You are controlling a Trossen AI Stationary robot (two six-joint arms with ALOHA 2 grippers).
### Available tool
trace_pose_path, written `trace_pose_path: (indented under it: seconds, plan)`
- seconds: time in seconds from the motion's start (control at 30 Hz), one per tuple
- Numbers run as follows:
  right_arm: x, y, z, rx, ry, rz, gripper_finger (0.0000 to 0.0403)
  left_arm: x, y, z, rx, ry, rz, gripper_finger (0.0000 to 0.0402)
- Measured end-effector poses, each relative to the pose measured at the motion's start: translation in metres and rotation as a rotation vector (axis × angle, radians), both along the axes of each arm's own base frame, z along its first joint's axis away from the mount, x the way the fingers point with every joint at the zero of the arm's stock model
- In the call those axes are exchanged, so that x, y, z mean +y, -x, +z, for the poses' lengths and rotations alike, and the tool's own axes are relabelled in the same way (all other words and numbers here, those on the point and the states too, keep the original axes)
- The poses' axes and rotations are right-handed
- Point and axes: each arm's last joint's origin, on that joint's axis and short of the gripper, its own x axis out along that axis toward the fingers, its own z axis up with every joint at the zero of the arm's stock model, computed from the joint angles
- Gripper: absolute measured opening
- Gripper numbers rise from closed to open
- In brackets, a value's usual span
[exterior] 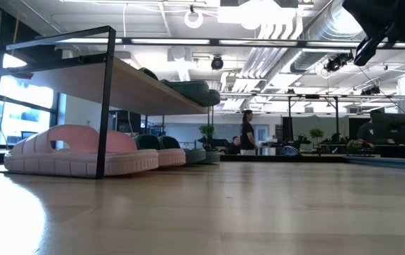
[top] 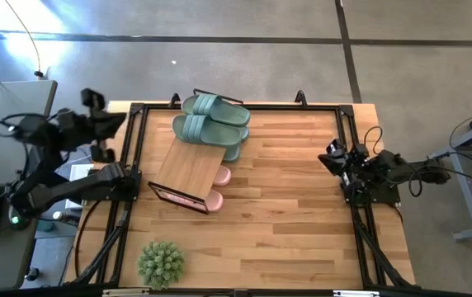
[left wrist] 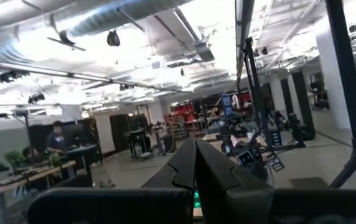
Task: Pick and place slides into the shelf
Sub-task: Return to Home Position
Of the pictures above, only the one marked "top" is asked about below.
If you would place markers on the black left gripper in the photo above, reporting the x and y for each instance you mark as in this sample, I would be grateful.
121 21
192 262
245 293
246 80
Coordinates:
95 123

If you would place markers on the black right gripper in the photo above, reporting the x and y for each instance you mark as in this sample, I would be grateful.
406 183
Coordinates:
343 163

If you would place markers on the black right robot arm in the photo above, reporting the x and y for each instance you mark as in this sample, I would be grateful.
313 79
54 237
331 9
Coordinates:
388 163

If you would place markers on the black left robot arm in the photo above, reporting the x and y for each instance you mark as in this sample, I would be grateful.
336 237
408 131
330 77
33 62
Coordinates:
75 185

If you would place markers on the small white box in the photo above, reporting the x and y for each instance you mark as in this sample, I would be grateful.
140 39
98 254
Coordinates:
78 171

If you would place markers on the white round cap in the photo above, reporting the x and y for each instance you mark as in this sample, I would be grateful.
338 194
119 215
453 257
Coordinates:
57 215

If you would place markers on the teal round object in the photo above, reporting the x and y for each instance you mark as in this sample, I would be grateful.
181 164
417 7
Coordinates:
46 224

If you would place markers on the black mouse with blue light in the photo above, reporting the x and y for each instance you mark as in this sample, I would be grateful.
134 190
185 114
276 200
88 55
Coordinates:
15 220

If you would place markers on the round artificial green plant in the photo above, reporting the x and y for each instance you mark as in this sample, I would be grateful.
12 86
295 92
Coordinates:
161 265

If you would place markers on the small black round knob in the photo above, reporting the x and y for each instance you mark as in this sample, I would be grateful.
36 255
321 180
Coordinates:
33 274

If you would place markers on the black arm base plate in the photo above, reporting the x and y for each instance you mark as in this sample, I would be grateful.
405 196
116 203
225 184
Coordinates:
133 196
388 197

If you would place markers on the black frame clamp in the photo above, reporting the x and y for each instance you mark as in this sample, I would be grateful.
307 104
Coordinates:
300 99
174 100

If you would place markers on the wooden shelf with black frame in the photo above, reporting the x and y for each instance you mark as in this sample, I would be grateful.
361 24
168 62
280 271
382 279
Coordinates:
186 167

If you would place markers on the grey metal table frame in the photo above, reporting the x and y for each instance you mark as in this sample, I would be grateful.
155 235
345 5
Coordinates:
465 194

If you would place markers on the silver metal bracket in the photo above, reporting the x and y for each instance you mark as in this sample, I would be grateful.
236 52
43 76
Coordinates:
355 293
124 292

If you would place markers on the black aluminium rig frame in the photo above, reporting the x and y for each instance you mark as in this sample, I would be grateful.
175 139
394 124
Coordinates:
285 292

